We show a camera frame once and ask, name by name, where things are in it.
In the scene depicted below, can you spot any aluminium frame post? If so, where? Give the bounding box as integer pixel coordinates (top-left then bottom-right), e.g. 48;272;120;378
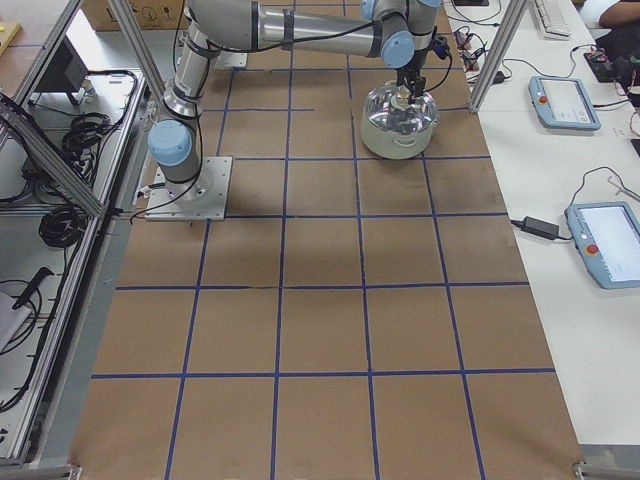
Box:
468;0;529;113

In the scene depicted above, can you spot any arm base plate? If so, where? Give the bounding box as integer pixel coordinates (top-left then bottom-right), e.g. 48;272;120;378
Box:
144;156;233;221

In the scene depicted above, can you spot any clear glass pot lid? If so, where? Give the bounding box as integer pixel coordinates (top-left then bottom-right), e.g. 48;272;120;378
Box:
362;81;439;134

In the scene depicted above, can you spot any far blue teach pendant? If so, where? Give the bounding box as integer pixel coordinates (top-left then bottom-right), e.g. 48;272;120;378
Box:
528;76;601;131

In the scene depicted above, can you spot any white keyboard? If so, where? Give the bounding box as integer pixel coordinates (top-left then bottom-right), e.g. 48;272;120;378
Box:
530;0;571;41

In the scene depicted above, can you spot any cardboard box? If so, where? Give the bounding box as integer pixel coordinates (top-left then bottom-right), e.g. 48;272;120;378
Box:
81;0;186;31

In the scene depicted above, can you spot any near blue teach pendant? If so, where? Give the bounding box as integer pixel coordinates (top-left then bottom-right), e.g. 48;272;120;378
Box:
565;201;639;290

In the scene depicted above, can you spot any pale green steel pot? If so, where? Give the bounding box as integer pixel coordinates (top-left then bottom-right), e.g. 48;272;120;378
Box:
360;116;439;160

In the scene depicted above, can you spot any black power adapter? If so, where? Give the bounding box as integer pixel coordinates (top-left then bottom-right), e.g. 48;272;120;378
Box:
521;216;559;240

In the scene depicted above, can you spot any blue teach pendant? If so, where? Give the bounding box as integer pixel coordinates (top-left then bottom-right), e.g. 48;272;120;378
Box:
565;201;639;290
528;76;601;131

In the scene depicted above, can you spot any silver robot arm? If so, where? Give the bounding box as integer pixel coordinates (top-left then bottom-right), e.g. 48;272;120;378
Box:
148;1;440;202

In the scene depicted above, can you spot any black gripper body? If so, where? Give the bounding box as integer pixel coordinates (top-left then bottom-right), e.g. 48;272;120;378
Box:
396;65;426;93

